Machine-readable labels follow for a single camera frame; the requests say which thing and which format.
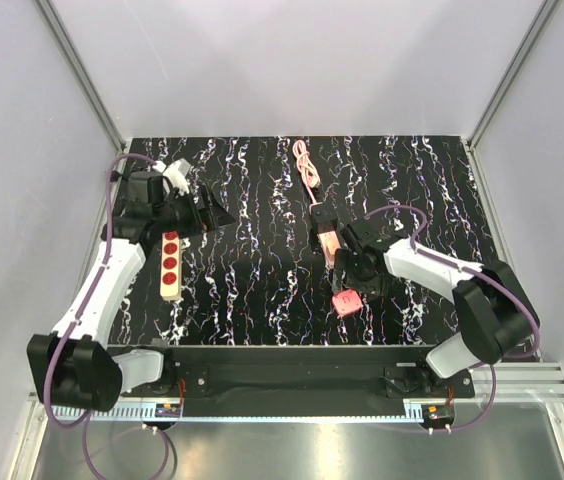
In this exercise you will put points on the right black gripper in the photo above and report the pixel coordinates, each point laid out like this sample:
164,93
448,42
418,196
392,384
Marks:
344,260

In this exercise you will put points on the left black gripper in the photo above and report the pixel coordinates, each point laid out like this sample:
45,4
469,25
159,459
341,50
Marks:
213,215

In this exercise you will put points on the pink adapter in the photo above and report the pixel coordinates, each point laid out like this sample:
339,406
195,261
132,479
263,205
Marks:
346,302

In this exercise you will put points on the pink power strip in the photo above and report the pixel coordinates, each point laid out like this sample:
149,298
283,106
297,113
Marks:
329,242

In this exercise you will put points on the beige red power strip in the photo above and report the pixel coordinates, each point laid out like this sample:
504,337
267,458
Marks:
170,274

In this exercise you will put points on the pink charger plug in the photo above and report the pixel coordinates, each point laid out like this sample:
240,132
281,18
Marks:
323,217

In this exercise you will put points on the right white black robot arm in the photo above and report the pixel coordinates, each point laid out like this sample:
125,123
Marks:
493,311

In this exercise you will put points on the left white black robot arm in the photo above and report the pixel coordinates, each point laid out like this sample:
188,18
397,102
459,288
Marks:
71,366

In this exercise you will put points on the black marbled mat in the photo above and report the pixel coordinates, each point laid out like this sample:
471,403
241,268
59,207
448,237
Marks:
263,280

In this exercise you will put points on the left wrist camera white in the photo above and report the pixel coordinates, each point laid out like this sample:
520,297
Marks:
175,173

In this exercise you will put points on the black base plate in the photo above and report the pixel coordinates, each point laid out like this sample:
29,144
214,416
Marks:
395,371

